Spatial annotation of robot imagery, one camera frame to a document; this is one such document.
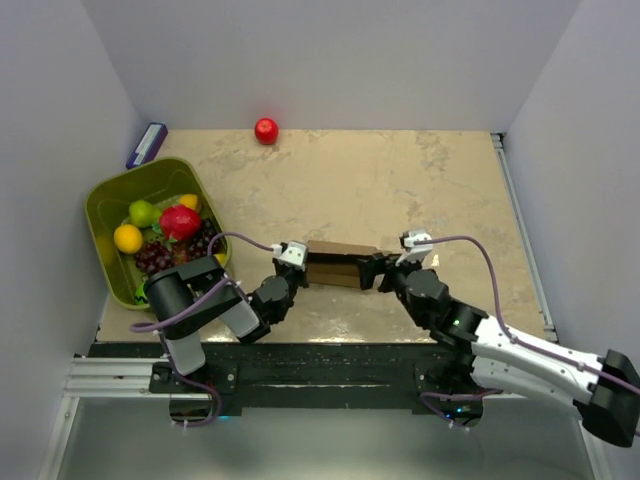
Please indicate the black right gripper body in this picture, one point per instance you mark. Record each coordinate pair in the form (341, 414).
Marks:
(394, 277)

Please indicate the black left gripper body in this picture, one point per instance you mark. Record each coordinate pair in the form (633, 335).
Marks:
(293, 279)

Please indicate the brown cardboard paper box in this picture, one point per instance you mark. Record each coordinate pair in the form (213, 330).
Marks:
(333, 264)

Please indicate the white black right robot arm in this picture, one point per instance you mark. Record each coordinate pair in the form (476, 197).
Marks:
(601, 391)

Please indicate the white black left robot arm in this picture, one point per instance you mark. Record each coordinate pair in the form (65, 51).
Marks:
(186, 298)

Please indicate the purple white small box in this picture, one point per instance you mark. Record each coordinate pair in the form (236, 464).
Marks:
(148, 146)

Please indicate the yellow mango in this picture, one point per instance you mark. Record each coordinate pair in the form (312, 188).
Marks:
(221, 258)

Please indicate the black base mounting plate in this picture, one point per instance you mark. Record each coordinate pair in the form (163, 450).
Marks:
(420, 378)

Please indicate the red dragon fruit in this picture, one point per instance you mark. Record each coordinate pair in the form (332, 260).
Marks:
(179, 223)

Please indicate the small orange fruit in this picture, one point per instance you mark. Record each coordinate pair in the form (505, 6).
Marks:
(191, 201)

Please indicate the dark purple grapes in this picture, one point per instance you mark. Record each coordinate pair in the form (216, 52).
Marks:
(158, 254)

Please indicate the red apple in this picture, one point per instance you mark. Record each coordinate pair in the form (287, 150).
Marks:
(266, 131)

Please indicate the olive green plastic bin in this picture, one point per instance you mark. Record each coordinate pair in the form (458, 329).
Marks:
(160, 182)

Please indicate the green pear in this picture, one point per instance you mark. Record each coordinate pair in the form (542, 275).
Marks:
(143, 214)

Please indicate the yellow lemon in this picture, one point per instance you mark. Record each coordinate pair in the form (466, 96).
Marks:
(128, 239)

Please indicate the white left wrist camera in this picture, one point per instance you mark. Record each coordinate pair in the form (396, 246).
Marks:
(292, 254)

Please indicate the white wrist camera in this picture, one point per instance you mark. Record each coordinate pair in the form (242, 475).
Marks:
(416, 246)
(292, 254)

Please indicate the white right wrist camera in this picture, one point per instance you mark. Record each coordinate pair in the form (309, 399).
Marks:
(416, 246)

